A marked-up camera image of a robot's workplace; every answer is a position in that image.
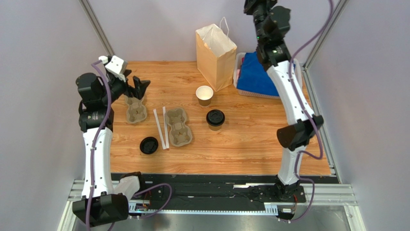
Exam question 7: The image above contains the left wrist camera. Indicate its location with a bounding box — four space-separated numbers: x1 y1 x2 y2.
98 55 128 82

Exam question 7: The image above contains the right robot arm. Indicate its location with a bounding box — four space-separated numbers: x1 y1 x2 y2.
243 0 324 201

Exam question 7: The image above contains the grey pulp cup carrier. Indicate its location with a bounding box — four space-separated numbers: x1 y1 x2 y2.
165 107 193 147

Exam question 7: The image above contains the blue folded towel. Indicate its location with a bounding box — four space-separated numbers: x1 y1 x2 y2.
237 51 297 97

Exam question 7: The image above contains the white wrapped straw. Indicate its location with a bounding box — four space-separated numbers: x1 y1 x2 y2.
153 109 167 150
163 106 169 149

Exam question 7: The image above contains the paper coffee cup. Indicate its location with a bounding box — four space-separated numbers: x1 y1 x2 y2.
195 86 214 107
205 109 226 132

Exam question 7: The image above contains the aluminium frame rail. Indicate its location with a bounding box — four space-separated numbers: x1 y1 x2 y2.
67 179 358 216

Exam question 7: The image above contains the white plastic basket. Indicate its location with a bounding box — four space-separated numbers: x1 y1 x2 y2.
233 52 303 99

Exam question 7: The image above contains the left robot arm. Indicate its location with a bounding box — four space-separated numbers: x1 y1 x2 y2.
73 73 151 230

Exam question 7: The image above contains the black cup lid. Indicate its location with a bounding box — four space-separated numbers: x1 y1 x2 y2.
205 109 226 126
140 137 159 154

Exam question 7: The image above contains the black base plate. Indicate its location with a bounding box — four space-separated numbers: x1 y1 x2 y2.
86 173 340 212

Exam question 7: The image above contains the brown paper bag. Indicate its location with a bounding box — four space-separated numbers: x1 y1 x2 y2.
195 17 237 91

